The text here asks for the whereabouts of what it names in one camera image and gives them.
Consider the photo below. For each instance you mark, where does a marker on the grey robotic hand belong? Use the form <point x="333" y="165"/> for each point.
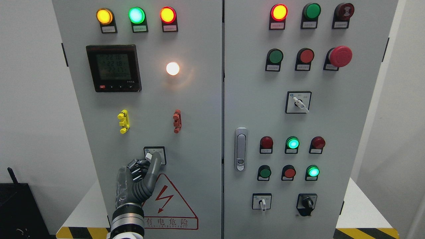
<point x="136" y="181"/>

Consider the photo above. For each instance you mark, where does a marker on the silver door lock handle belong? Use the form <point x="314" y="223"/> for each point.
<point x="241" y="135"/>

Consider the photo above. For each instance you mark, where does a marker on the red push button second row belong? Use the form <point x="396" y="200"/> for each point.
<point x="304" y="58"/>

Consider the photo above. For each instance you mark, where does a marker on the yellow indicator light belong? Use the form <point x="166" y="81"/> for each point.
<point x="107" y="21"/>

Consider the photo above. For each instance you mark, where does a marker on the red emergency stop button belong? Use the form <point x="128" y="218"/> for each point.
<point x="337" y="57"/>

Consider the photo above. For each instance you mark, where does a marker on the white rotary switch lower right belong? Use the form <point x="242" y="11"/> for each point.
<point x="261" y="201"/>

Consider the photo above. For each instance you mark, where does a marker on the dark red indicator light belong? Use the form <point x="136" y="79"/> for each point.
<point x="266" y="145"/>
<point x="317" y="145"/>

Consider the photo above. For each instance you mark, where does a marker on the white rotary switch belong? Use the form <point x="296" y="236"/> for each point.
<point x="298" y="102"/>
<point x="261" y="201"/>

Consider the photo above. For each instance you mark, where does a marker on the green lit indicator light middle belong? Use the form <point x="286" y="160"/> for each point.
<point x="292" y="145"/>

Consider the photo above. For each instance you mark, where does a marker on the black digital power meter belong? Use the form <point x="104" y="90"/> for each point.
<point x="114" y="68"/>

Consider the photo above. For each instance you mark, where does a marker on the green push button second row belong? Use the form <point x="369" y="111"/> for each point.
<point x="274" y="59"/>

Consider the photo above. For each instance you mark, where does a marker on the red lit indicator light right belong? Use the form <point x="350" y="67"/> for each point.
<point x="278" y="15"/>

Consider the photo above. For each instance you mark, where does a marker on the red lit indicator light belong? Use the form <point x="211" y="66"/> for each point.
<point x="278" y="15"/>
<point x="168" y="18"/>

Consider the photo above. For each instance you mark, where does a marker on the yellow terminal clip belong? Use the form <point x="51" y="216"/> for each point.
<point x="124" y="121"/>

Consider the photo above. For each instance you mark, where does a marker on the dark red indicator light right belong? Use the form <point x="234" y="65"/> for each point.
<point x="317" y="145"/>

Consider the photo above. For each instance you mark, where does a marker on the black box with antenna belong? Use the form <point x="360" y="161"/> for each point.
<point x="20" y="217"/>

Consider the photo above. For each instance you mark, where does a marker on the green lit push button lower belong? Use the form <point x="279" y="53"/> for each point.
<point x="312" y="172"/>

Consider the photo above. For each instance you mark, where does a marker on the dark red buzzer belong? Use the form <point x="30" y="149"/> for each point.
<point x="342" y="14"/>

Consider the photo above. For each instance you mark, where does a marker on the red electric hazard warning sticker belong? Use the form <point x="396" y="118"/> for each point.
<point x="168" y="209"/>

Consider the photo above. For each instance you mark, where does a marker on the red lit indicator light left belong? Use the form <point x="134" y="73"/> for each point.
<point x="168" y="18"/>

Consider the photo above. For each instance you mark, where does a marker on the black silver robot forearm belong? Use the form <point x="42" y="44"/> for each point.
<point x="128" y="222"/>

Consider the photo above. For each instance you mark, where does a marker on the black rotary knob switch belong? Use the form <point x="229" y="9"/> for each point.
<point x="306" y="203"/>

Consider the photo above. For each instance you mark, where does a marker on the white rotary switch upper right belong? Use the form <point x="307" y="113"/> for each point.
<point x="298" y="102"/>

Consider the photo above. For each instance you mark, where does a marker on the green lit indicator light left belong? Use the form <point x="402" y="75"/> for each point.
<point x="138" y="19"/>

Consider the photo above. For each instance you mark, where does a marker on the red terminal clip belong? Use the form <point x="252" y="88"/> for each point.
<point x="177" y="121"/>

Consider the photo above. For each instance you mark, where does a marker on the grey electrical cabinet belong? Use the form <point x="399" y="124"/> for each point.
<point x="221" y="48"/>

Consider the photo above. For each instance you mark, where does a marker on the green lit indicator light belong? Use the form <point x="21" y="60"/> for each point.
<point x="292" y="145"/>
<point x="138" y="19"/>

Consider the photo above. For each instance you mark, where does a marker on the white platform with hazard stripes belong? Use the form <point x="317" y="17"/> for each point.
<point x="359" y="219"/>

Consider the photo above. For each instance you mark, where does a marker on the green push button top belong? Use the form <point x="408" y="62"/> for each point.
<point x="310" y="14"/>

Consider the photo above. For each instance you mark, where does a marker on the red push button lower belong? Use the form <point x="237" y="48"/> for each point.
<point x="288" y="173"/>

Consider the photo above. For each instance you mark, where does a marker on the dark red indicator light left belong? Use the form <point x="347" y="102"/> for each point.
<point x="266" y="145"/>

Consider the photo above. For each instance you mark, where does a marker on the clear small lamp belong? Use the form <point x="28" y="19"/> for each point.
<point x="172" y="68"/>

